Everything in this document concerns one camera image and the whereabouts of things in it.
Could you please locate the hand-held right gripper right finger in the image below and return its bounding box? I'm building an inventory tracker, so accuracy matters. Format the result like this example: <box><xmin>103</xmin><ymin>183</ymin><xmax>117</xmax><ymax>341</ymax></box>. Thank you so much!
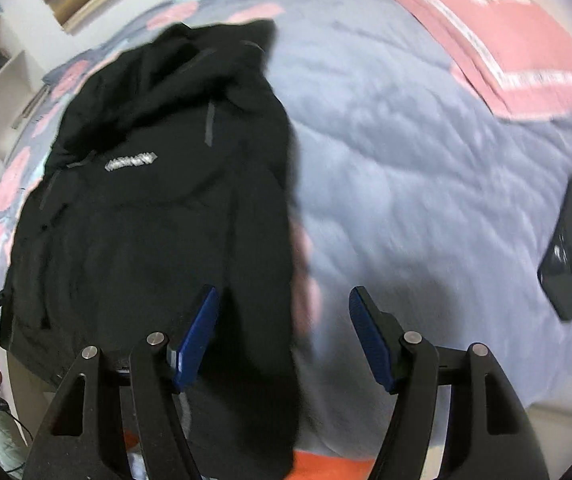
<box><xmin>348</xmin><ymin>286</ymin><xmax>552</xmax><ymax>480</ymax></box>

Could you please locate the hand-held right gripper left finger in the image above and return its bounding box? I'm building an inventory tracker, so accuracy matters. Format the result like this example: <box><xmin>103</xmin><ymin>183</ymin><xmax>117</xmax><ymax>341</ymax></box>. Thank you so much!
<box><xmin>23</xmin><ymin>285</ymin><xmax>222</xmax><ymax>480</ymax></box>

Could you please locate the black hooded jacket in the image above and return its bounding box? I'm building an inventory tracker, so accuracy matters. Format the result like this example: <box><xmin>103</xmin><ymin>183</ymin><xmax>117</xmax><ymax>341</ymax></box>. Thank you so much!
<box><xmin>0</xmin><ymin>19</ymin><xmax>302</xmax><ymax>480</ymax></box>

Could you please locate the person's left forearm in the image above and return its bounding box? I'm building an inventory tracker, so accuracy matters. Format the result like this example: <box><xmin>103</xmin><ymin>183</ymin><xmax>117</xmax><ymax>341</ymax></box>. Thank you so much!
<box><xmin>0</xmin><ymin>396</ymin><xmax>29</xmax><ymax>478</ymax></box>

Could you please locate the orange cloth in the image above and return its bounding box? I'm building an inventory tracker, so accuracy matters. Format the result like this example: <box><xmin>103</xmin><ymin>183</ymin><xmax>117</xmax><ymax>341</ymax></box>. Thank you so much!
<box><xmin>126</xmin><ymin>437</ymin><xmax>379</xmax><ymax>480</ymax></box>

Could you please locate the grey floral bedspread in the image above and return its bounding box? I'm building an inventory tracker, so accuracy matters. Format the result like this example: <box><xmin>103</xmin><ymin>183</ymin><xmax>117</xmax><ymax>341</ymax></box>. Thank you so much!
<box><xmin>0</xmin><ymin>0</ymin><xmax>572</xmax><ymax>461</ymax></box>

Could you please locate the black smartphone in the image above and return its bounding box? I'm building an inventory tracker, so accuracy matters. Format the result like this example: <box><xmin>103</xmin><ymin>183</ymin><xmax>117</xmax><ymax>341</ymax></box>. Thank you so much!
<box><xmin>537</xmin><ymin>178</ymin><xmax>572</xmax><ymax>322</ymax></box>

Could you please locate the white bookshelf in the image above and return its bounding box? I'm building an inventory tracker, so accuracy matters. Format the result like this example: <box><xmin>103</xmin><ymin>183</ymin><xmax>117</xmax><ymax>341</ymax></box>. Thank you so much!
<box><xmin>0</xmin><ymin>10</ymin><xmax>52</xmax><ymax>161</ymax></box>

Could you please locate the pink pillow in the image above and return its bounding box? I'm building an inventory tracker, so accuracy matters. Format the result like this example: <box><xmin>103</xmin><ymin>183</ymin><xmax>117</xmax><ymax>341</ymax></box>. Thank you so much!
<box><xmin>353</xmin><ymin>0</ymin><xmax>572</xmax><ymax>123</ymax></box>

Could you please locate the thin black cable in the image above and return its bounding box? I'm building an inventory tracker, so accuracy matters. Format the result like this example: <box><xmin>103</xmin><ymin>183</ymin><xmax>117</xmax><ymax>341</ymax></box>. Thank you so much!
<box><xmin>0</xmin><ymin>397</ymin><xmax>34</xmax><ymax>443</ymax></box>

